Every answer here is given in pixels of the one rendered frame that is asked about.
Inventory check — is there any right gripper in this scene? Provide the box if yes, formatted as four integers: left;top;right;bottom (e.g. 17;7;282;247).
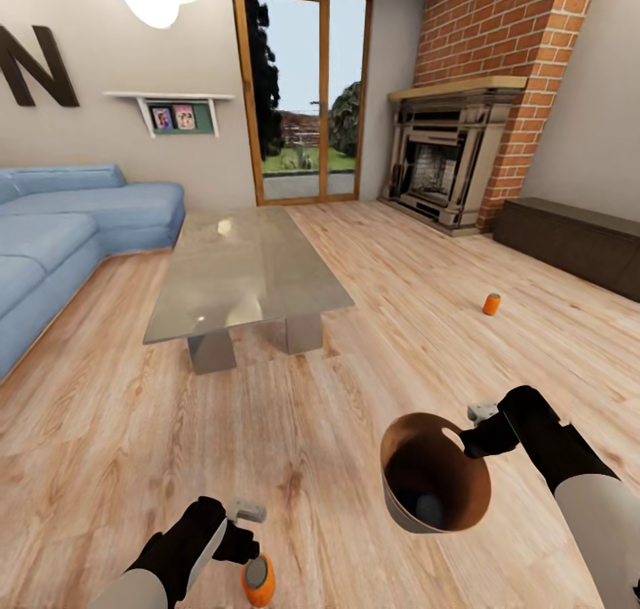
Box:
460;418;516;459

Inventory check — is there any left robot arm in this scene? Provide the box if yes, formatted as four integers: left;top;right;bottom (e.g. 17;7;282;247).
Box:
86;495;268;609

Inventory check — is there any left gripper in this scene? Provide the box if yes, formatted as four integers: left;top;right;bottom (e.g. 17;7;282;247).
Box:
213;521;261;565

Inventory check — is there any trash can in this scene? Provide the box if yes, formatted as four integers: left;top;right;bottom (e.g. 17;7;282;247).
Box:
380;413;492;534

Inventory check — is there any can of soda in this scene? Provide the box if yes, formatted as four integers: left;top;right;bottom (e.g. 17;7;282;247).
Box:
396;486;444;528
483;293;500;315
242;554;276;609

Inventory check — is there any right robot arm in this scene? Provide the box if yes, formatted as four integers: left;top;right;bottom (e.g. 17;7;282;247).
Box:
460;386;640;609

